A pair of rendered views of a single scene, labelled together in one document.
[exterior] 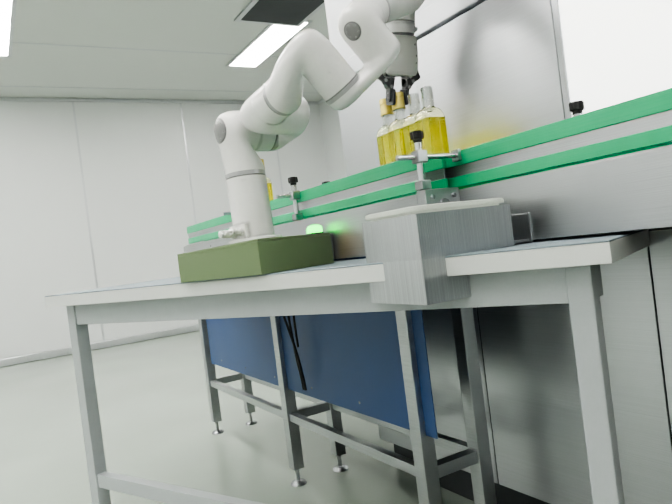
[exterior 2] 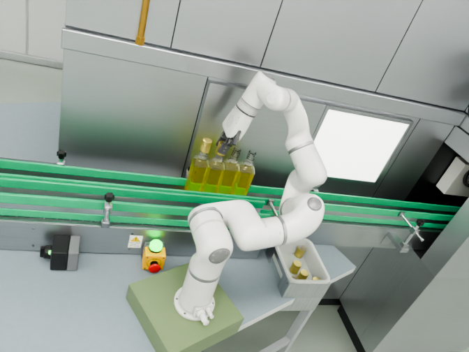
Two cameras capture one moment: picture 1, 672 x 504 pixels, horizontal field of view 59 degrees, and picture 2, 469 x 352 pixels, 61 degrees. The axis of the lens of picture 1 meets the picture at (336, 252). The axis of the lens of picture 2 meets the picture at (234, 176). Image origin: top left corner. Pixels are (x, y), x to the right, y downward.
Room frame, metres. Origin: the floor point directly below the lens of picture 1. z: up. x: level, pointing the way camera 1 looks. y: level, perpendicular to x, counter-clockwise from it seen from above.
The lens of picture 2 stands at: (1.34, 0.99, 1.82)
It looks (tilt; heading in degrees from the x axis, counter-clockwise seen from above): 32 degrees down; 276
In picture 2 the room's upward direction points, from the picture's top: 19 degrees clockwise
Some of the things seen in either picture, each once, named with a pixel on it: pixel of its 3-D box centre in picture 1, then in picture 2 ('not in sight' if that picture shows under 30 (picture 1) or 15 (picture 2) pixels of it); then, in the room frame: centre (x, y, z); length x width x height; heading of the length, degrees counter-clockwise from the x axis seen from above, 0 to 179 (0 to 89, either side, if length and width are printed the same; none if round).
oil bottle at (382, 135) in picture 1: (393, 164); (195, 180); (1.60, -0.18, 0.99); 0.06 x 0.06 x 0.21; 30
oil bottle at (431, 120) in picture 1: (433, 151); (240, 186); (1.45, -0.26, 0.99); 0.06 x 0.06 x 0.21; 30
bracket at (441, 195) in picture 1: (440, 205); not in sight; (1.29, -0.24, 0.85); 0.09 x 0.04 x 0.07; 120
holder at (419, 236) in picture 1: (447, 232); (294, 262); (1.15, -0.22, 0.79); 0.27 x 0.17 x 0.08; 120
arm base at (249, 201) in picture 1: (246, 210); (201, 290); (1.41, 0.20, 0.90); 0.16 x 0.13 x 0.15; 140
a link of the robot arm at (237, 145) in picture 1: (244, 144); (209, 247); (1.43, 0.18, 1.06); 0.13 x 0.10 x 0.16; 128
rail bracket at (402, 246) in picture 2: not in sight; (404, 236); (0.73, -0.54, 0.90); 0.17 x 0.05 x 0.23; 120
